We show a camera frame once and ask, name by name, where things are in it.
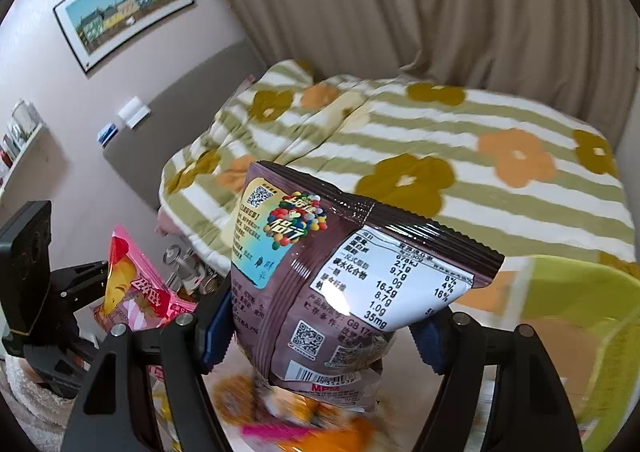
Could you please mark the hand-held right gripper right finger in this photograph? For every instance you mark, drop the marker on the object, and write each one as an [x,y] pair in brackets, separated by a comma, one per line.
[431,343]

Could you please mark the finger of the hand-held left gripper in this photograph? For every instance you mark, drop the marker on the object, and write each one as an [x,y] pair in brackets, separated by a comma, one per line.
[75,282]
[55,357]

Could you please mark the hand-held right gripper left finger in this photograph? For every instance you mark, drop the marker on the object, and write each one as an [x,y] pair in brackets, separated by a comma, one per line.
[216,332]

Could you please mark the pink snack packet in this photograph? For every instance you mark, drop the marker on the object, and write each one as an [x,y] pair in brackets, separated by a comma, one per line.
[132,292]

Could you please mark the brown snack packet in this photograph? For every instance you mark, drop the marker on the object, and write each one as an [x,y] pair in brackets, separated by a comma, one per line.
[350,277]

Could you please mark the green cardboard box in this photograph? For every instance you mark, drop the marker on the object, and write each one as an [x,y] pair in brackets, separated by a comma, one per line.
[575,302]

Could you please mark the chrome dumbbell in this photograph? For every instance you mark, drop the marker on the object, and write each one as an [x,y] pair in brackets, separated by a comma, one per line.
[200,277]
[175,257]

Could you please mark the white fluffy cushion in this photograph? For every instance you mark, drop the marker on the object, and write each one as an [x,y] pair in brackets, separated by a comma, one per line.
[30,412]

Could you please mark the magenta snack packet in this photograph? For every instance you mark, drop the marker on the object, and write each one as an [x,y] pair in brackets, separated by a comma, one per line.
[272,432]

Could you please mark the orange snack packet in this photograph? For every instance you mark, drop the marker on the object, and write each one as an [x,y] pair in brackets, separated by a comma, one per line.
[345,437]

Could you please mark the green striped floral blanket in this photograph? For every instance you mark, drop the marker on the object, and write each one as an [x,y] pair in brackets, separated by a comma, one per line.
[450,142]

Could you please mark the grey headboard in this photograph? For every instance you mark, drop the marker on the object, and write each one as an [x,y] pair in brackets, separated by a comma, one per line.
[190,97]

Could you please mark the beige curtain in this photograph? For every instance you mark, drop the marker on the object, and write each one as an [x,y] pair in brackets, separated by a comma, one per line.
[425,7]

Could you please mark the white wall shelf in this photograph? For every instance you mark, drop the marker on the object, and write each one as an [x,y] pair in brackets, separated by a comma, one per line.
[22,157]

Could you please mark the blue wall card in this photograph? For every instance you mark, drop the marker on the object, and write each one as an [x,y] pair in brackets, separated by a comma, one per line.
[107,133]

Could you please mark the white wall switch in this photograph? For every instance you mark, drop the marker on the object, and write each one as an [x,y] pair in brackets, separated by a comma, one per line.
[134,112]

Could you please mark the framed wall picture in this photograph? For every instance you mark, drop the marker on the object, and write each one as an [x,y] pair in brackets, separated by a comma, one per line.
[125,7]

